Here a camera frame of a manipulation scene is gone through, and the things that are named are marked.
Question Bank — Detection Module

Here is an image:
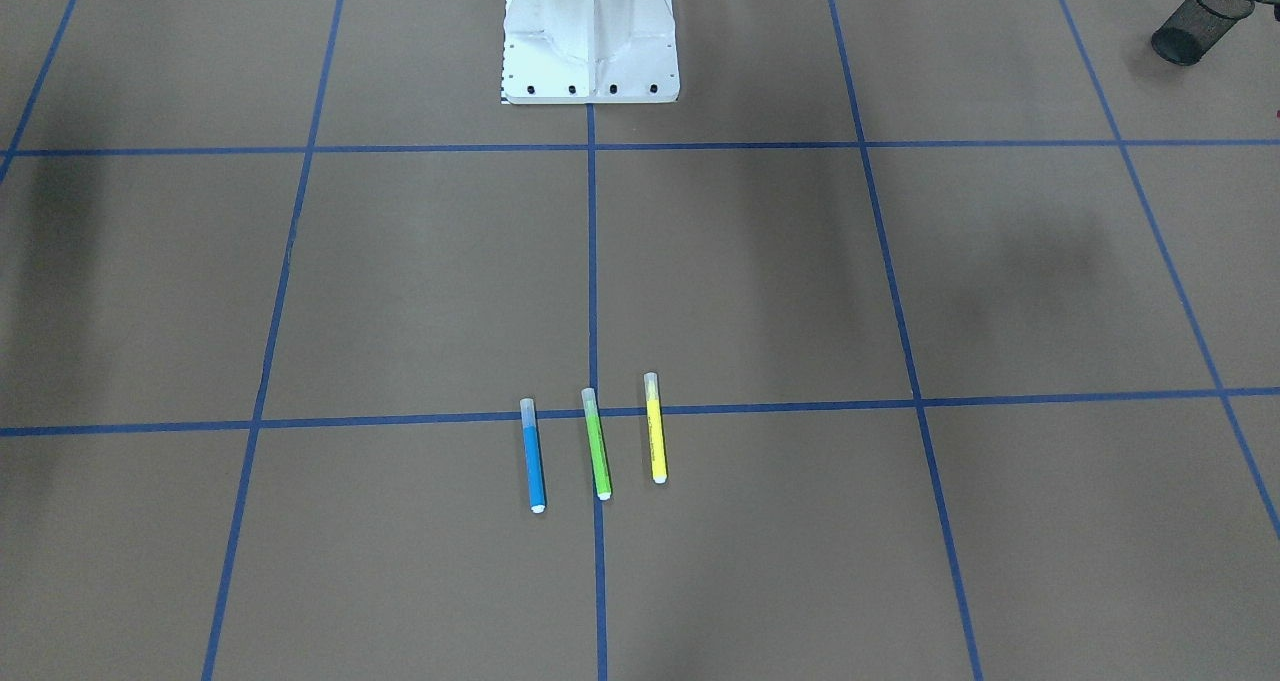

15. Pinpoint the black mesh cup far side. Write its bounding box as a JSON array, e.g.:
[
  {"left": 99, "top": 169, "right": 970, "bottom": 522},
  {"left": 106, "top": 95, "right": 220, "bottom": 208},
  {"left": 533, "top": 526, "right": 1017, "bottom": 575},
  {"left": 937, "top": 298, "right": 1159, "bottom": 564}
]
[{"left": 1149, "top": 0, "right": 1256, "bottom": 67}]

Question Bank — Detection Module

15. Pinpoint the yellow marker pen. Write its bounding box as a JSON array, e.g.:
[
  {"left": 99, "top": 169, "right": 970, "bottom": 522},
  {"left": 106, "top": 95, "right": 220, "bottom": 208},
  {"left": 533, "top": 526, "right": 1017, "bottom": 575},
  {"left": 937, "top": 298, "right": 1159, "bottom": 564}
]
[{"left": 643, "top": 373, "right": 669, "bottom": 485}]

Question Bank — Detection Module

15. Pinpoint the blue marker pen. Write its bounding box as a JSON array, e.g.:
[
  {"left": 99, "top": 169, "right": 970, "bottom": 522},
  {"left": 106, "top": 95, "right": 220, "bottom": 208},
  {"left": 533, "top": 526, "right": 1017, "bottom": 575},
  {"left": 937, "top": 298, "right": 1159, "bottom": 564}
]
[{"left": 518, "top": 397, "right": 547, "bottom": 515}]

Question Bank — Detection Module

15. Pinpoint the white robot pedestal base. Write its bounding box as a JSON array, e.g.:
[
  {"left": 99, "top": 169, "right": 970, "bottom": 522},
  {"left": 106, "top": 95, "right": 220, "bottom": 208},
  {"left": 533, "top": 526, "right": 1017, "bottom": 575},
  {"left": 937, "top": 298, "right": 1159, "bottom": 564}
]
[{"left": 500, "top": 0, "right": 681, "bottom": 104}]

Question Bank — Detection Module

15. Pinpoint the green marker pen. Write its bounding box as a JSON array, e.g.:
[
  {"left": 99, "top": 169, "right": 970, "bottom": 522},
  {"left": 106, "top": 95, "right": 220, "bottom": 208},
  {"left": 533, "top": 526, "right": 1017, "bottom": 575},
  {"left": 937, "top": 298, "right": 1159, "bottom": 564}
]
[{"left": 580, "top": 388, "right": 613, "bottom": 502}]

